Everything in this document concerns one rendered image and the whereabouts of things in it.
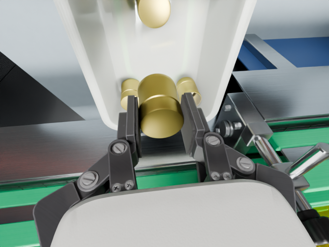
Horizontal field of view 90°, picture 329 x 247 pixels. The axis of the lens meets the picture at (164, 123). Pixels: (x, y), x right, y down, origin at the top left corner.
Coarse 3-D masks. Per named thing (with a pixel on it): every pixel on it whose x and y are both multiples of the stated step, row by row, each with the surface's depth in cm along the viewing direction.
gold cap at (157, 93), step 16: (144, 80) 14; (160, 80) 13; (144, 96) 13; (160, 96) 12; (176, 96) 13; (144, 112) 12; (160, 112) 11; (176, 112) 12; (144, 128) 12; (160, 128) 13; (176, 128) 13
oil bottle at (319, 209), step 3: (315, 207) 26; (318, 207) 26; (321, 207) 26; (324, 207) 27; (327, 207) 27; (318, 210) 26; (321, 210) 26; (324, 210) 26; (327, 210) 26; (321, 213) 26; (324, 213) 26; (327, 213) 26; (321, 216) 26; (327, 216) 26; (318, 246) 25; (321, 246) 25; (324, 246) 24; (327, 246) 24
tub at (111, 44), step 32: (64, 0) 13; (96, 0) 19; (128, 0) 19; (192, 0) 20; (224, 0) 18; (256, 0) 15; (96, 32) 19; (128, 32) 22; (160, 32) 22; (192, 32) 23; (224, 32) 18; (96, 64) 19; (128, 64) 25; (160, 64) 26; (192, 64) 26; (224, 64) 20; (96, 96) 20
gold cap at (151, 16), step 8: (144, 0) 16; (152, 0) 16; (160, 0) 16; (168, 0) 16; (144, 8) 16; (152, 8) 16; (160, 8) 17; (168, 8) 17; (144, 16) 17; (152, 16) 17; (160, 16) 17; (168, 16) 17; (144, 24) 18; (152, 24) 18; (160, 24) 18
